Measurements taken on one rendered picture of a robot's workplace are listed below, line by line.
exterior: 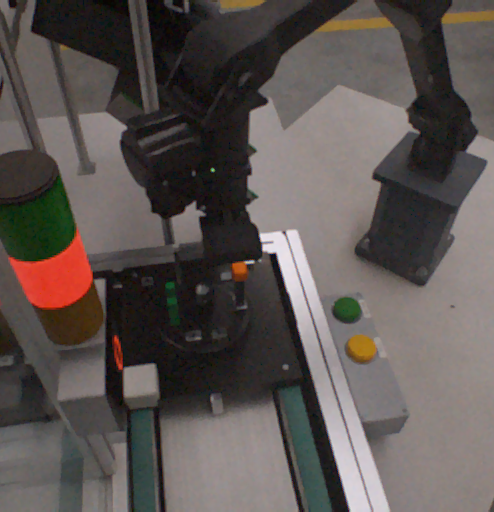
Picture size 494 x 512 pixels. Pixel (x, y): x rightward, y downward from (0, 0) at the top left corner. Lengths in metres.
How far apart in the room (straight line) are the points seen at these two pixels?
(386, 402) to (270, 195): 0.55
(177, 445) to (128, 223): 0.50
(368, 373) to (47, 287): 0.51
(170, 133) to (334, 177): 0.74
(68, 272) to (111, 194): 0.80
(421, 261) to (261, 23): 0.61
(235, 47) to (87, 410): 0.33
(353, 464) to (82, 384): 0.39
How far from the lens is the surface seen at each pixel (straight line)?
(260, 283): 0.84
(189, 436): 0.77
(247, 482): 0.75
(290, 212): 1.11
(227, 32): 0.51
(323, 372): 0.77
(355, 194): 1.18
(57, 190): 0.35
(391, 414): 0.76
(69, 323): 0.42
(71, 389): 0.45
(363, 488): 0.72
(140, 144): 0.50
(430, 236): 0.97
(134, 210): 1.13
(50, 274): 0.38
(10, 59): 0.75
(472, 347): 0.98
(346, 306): 0.82
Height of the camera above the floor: 1.62
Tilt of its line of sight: 48 degrees down
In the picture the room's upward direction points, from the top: straight up
